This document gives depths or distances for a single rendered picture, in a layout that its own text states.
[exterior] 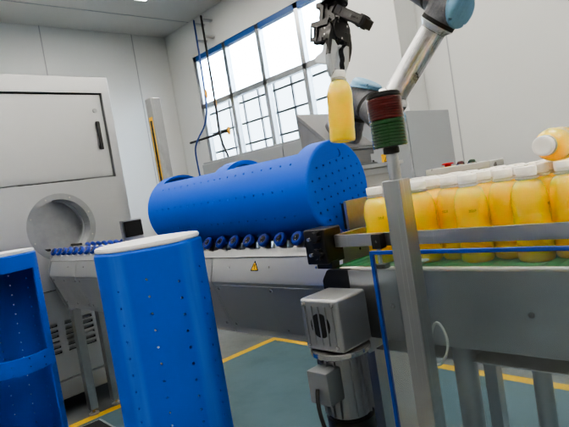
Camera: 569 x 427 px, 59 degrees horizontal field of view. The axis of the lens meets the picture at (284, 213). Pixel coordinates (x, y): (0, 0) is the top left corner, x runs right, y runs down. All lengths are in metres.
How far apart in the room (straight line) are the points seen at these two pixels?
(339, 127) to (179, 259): 0.53
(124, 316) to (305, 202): 0.56
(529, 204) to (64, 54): 6.21
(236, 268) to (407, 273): 0.86
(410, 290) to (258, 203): 0.71
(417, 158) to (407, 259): 2.22
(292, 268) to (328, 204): 0.22
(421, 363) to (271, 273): 0.70
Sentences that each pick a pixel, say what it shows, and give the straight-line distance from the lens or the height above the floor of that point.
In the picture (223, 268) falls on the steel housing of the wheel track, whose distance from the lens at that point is 1.76.
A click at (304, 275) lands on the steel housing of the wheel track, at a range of 1.47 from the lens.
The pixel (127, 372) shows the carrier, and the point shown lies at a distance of 1.39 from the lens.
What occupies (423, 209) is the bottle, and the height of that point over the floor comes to 1.02.
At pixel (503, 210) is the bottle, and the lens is 1.11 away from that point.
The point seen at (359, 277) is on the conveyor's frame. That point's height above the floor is 0.88.
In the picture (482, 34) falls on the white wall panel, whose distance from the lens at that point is 4.32.
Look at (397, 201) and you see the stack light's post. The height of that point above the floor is 1.06.
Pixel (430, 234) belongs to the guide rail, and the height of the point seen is 0.97.
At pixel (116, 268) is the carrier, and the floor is 0.99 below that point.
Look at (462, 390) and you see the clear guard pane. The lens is 1.12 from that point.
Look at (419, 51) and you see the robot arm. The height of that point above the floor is 1.49.
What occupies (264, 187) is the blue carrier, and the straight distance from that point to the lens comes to 1.52.
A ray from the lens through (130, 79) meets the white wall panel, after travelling 7.07.
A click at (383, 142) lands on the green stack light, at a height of 1.17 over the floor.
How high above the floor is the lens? 1.12
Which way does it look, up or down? 3 degrees down
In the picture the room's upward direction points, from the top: 9 degrees counter-clockwise
